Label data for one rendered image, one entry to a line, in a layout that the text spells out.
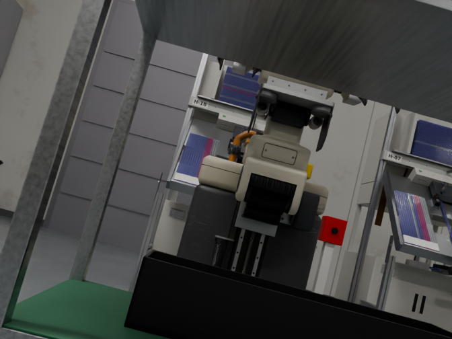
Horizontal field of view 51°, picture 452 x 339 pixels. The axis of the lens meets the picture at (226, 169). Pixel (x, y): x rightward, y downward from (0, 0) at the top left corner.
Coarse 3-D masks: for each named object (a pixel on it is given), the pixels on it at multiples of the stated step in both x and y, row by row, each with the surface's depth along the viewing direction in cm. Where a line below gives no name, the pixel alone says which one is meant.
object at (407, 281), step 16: (352, 256) 356; (368, 256) 326; (352, 272) 347; (368, 272) 319; (400, 272) 313; (416, 272) 314; (432, 272) 314; (336, 288) 373; (368, 288) 312; (400, 288) 312; (416, 288) 312; (432, 288) 313; (448, 288) 314; (400, 304) 310; (416, 304) 311; (432, 304) 312; (448, 304) 313; (432, 320) 311; (448, 320) 312
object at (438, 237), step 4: (400, 228) 295; (436, 236) 297; (440, 236) 298; (444, 236) 299; (448, 236) 300; (440, 240) 295; (444, 240) 296; (448, 240) 297; (440, 244) 292; (444, 244) 293; (448, 244) 294; (440, 248) 290; (444, 248) 290; (448, 248) 291; (444, 252) 288; (448, 252) 289
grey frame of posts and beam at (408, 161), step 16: (384, 144) 343; (384, 160) 341; (416, 160) 339; (368, 208) 340; (368, 224) 335; (368, 240) 334; (384, 272) 284; (352, 288) 329; (384, 288) 281; (384, 304) 280
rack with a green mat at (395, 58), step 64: (192, 0) 85; (256, 0) 79; (320, 0) 74; (384, 0) 69; (448, 0) 68; (64, 64) 63; (256, 64) 108; (320, 64) 99; (384, 64) 90; (448, 64) 84; (64, 128) 62; (128, 128) 106; (0, 256) 60; (0, 320) 59; (64, 320) 68
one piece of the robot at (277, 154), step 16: (288, 80) 170; (272, 112) 169; (304, 112) 169; (272, 128) 171; (288, 128) 171; (256, 144) 167; (272, 144) 167; (288, 144) 167; (256, 160) 163; (272, 160) 167; (288, 160) 167; (304, 160) 167; (240, 176) 166; (272, 176) 162; (288, 176) 162; (304, 176) 163; (240, 192) 163
